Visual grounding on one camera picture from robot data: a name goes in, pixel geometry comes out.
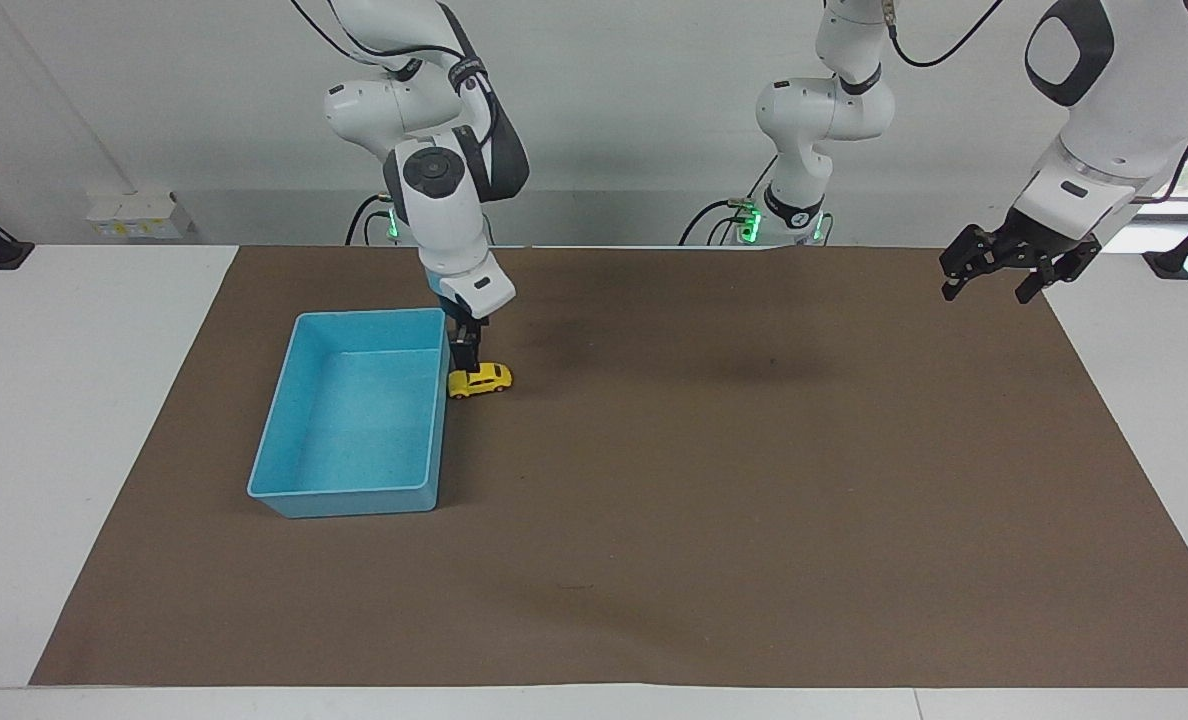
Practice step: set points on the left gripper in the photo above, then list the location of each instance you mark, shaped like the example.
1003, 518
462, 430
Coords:
1029, 243

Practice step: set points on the yellow toy beetle car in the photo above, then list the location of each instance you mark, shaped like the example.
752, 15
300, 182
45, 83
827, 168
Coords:
480, 381

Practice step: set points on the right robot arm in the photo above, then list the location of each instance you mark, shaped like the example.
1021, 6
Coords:
441, 215

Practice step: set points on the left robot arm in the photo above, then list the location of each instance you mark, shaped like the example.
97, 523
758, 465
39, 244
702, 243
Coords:
1124, 90

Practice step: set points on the light blue plastic bin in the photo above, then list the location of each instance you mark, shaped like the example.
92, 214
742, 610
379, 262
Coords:
359, 420

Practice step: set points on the white wall socket box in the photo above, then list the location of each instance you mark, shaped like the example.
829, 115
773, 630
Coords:
139, 216

